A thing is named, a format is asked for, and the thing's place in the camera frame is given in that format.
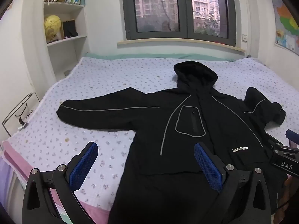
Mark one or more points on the white bookshelf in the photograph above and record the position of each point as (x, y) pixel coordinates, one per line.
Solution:
(50, 62)

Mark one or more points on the white framed sign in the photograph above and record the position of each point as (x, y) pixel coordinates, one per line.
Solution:
(18, 117)

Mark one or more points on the wall map poster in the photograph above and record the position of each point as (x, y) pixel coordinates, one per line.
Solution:
(286, 28)

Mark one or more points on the black picture frame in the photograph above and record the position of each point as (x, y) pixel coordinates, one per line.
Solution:
(68, 29)

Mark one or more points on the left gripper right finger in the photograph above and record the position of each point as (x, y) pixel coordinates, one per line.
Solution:
(242, 195)

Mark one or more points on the yellow globe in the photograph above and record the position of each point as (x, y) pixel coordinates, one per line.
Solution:
(52, 25)

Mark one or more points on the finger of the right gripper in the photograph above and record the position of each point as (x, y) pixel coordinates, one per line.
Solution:
(292, 136)
(272, 143)

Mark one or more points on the pink mattress sheet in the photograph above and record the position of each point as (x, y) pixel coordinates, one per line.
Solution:
(42, 186)

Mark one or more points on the person's right hand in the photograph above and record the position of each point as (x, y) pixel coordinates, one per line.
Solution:
(291, 185)

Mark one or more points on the floral quilted bedspread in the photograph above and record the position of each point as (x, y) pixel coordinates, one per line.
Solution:
(47, 141)

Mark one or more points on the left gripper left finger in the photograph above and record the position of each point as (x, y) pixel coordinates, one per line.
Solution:
(79, 174)

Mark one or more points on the white wall socket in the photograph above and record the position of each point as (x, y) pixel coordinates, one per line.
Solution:
(244, 38)

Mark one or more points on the black hooded jacket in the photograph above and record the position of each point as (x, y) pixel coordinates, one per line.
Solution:
(162, 181)

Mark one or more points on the dark framed window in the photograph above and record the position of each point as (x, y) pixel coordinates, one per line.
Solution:
(206, 20)

